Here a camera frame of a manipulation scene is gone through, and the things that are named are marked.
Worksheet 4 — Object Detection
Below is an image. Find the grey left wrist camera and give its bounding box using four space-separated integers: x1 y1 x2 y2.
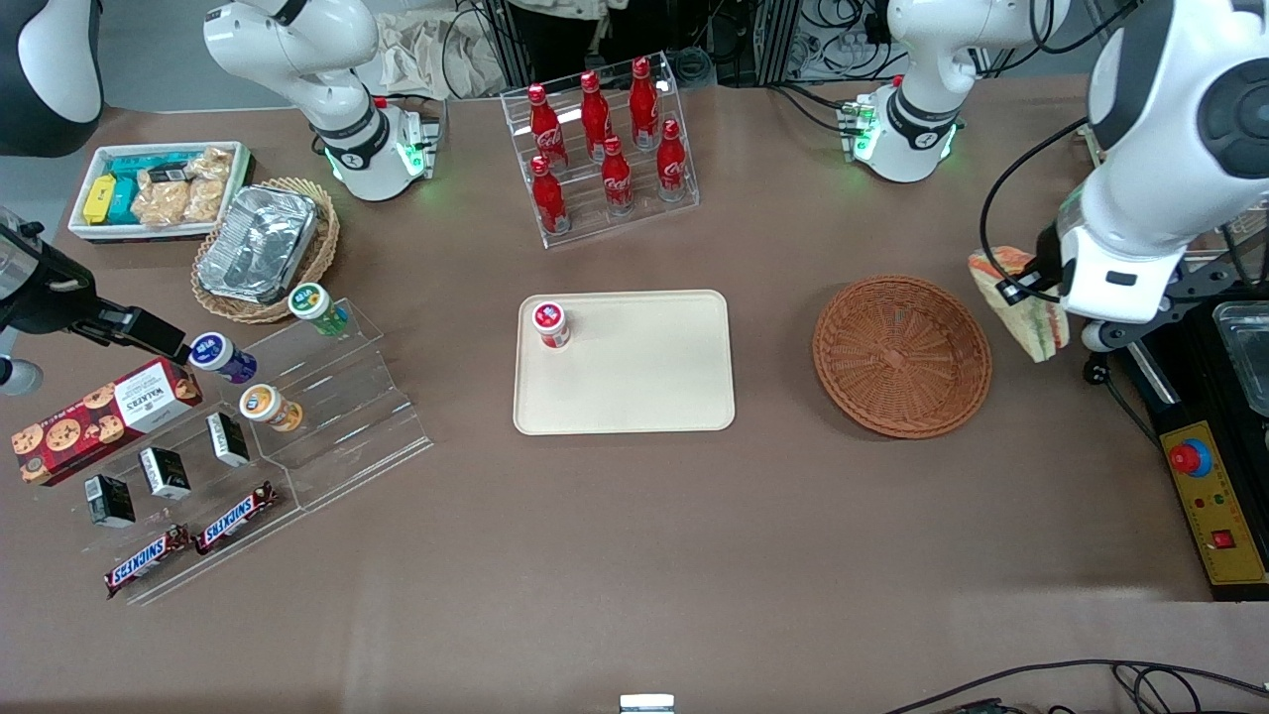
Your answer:
1081 319 1141 354

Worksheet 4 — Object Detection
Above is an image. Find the small red-lid bottle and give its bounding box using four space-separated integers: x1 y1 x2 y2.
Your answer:
532 299 572 350

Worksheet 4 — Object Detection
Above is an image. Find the triangular sandwich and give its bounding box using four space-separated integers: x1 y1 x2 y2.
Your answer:
969 246 1072 364

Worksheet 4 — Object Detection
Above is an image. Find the oval light wicker basket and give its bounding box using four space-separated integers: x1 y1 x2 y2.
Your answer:
191 177 341 325

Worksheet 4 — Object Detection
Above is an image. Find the brown tablecloth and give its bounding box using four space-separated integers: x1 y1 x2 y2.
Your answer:
0 74 1269 714

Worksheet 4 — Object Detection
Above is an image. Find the clear acrylic step shelf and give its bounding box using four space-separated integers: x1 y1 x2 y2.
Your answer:
84 297 434 606

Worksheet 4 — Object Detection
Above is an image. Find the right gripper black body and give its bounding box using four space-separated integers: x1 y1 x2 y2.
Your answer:
0 228 98 335

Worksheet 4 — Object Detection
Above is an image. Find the round brown wicker basket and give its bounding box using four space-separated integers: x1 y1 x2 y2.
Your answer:
812 275 993 439

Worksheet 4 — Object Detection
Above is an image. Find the cracker snack packet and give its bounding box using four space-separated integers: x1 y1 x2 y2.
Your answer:
183 149 234 224
132 171 194 227

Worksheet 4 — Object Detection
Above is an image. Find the small green-lid bottle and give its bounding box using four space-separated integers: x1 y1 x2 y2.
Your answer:
288 283 350 336

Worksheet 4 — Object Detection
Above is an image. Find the red Walkers shortbread box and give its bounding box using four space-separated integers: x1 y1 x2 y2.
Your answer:
12 357 203 487

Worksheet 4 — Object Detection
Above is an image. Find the Snickers bar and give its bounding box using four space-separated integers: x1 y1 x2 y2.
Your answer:
104 524 192 600
194 481 279 556

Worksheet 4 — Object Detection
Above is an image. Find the beige plastic tray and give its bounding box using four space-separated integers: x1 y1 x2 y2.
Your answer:
513 290 737 436

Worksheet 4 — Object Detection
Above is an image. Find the crumpled beige cloth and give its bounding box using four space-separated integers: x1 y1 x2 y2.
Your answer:
375 8 509 100

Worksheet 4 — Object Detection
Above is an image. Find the red cola bottle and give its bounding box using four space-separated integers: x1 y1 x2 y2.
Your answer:
656 119 690 202
528 157 571 235
525 83 568 172
578 71 614 160
629 57 663 150
600 135 635 215

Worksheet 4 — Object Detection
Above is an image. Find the long teal box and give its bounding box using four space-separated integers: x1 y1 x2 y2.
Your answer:
107 152 194 181

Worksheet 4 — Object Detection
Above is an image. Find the small black carton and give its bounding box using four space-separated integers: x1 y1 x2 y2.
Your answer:
139 446 192 501
83 474 137 528
205 412 251 468

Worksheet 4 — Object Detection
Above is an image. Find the small orange-lid bottle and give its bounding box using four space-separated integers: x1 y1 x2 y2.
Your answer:
239 384 303 433

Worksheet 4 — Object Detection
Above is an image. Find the clear acrylic bottle rack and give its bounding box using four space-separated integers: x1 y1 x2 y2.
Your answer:
501 52 700 249

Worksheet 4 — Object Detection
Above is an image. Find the dark metal camera mount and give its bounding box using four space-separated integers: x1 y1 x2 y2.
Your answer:
1125 263 1225 348

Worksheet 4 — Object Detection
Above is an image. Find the yellow snack packet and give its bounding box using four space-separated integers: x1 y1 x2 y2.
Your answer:
81 175 118 226

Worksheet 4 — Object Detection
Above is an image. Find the black floor cable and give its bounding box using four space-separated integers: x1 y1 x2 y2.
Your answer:
882 657 1269 714

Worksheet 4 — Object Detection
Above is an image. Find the black cable bundle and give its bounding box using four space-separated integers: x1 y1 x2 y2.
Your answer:
783 0 898 82

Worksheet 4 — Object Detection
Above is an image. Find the white plastic bin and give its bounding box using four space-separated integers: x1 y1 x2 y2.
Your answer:
67 141 254 244

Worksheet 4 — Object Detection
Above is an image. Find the small purple-lid bottle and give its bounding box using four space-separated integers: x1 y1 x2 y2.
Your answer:
188 332 259 386

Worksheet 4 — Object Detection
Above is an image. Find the white arm base connector box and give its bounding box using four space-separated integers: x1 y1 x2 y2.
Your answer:
395 99 449 181

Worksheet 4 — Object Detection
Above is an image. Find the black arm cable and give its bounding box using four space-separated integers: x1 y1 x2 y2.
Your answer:
979 119 1094 294

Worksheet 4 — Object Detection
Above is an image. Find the yellow emergency stop control box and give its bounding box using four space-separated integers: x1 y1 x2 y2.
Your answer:
1158 420 1269 603

